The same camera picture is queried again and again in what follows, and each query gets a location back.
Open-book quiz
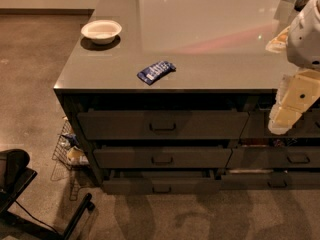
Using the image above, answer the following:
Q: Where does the blue snack packet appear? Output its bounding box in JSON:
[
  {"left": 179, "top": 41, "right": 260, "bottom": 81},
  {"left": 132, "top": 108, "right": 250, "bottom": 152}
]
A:
[{"left": 137, "top": 61, "right": 176, "bottom": 85}]

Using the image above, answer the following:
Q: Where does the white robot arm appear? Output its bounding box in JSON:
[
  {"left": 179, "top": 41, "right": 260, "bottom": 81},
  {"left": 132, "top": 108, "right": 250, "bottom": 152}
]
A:
[{"left": 266, "top": 0, "right": 320, "bottom": 135}]

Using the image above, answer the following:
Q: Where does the white paper bowl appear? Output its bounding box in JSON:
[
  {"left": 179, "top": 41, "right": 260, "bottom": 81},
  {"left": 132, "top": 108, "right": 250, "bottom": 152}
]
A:
[{"left": 81, "top": 20, "right": 122, "bottom": 45}]

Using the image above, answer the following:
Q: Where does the black cable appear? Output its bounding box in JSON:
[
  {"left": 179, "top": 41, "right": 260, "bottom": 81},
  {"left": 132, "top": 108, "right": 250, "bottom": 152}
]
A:
[{"left": 13, "top": 199, "right": 63, "bottom": 236}]

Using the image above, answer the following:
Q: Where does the wire basket with items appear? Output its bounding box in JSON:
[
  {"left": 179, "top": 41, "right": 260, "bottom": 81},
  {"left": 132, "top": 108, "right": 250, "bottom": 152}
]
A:
[{"left": 49, "top": 117, "right": 90, "bottom": 202}]

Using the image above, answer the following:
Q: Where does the grey drawer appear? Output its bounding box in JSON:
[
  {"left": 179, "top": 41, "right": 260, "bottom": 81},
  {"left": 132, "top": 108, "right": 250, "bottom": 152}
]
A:
[
  {"left": 101, "top": 169, "right": 221, "bottom": 195},
  {"left": 241, "top": 109, "right": 320, "bottom": 138},
  {"left": 227, "top": 146, "right": 320, "bottom": 169},
  {"left": 93, "top": 147, "right": 231, "bottom": 169},
  {"left": 221, "top": 171, "right": 320, "bottom": 190},
  {"left": 77, "top": 110, "right": 249, "bottom": 140}
]

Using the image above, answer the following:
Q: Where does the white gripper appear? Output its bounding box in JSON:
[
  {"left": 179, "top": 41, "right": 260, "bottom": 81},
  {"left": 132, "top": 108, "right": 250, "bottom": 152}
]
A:
[{"left": 268, "top": 69, "right": 320, "bottom": 135}]

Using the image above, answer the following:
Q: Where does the grey drawer cabinet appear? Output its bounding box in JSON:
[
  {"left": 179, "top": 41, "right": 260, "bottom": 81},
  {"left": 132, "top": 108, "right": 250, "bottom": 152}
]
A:
[{"left": 54, "top": 0, "right": 320, "bottom": 187}]

